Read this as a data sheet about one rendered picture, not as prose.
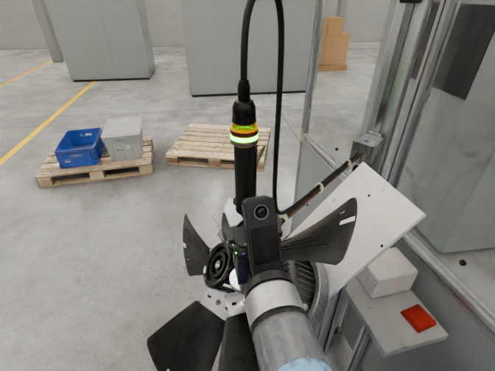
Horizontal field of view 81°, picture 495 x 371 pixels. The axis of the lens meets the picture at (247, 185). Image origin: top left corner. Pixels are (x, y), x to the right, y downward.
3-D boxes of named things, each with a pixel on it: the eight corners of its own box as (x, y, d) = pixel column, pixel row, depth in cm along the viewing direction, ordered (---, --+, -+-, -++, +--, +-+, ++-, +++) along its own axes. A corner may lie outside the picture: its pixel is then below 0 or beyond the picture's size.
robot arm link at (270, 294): (250, 311, 34) (315, 299, 35) (242, 280, 38) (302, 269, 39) (250, 344, 38) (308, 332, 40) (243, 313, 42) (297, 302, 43)
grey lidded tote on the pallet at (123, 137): (147, 138, 389) (141, 115, 371) (145, 159, 341) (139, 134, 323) (114, 141, 381) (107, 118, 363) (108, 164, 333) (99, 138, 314)
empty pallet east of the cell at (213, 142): (270, 137, 429) (270, 127, 421) (263, 171, 347) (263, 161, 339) (191, 132, 443) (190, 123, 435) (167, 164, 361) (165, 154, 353)
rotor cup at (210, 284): (232, 273, 88) (197, 260, 81) (263, 241, 84) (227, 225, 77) (243, 316, 76) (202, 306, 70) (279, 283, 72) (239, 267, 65)
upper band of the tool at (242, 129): (243, 135, 48) (242, 118, 47) (263, 142, 46) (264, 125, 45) (225, 143, 46) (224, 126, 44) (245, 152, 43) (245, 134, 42)
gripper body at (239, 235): (230, 258, 52) (243, 320, 43) (228, 221, 48) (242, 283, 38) (271, 251, 54) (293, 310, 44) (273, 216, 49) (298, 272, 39)
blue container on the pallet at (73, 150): (106, 143, 379) (101, 127, 366) (98, 165, 331) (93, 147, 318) (72, 146, 370) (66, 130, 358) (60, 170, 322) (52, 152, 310)
